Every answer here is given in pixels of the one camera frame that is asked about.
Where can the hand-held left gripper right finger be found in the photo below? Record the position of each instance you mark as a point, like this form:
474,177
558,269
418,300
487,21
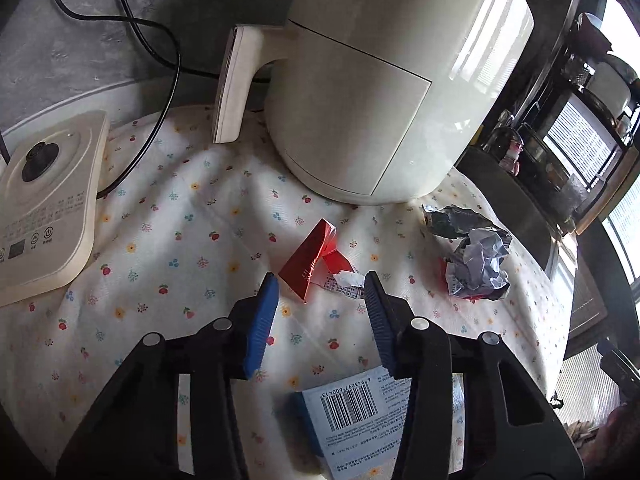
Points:
378,325

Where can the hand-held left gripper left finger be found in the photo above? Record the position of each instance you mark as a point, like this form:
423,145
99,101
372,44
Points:
262,325

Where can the crushed red carton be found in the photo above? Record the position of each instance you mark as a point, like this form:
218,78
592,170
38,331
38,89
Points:
305,265

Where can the light blue carton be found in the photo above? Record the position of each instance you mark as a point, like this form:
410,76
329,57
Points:
350,410

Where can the silver foil wrapper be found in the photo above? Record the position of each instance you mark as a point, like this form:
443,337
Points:
475,265

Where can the grey window blind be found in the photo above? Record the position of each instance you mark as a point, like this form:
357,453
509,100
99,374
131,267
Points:
580,390

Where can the floral white tablecloth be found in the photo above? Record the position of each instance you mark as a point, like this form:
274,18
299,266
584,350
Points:
190,240

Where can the steel sink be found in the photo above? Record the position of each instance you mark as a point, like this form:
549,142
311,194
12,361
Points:
525,215

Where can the small pink bottle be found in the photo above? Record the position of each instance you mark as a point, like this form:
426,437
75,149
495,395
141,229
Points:
512,156

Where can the white appliance base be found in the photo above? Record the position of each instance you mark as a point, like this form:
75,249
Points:
50,230

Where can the white air fryer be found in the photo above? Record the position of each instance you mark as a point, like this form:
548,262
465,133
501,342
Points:
380,85

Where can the black dish rack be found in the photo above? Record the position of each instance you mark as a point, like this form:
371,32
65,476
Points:
550,125

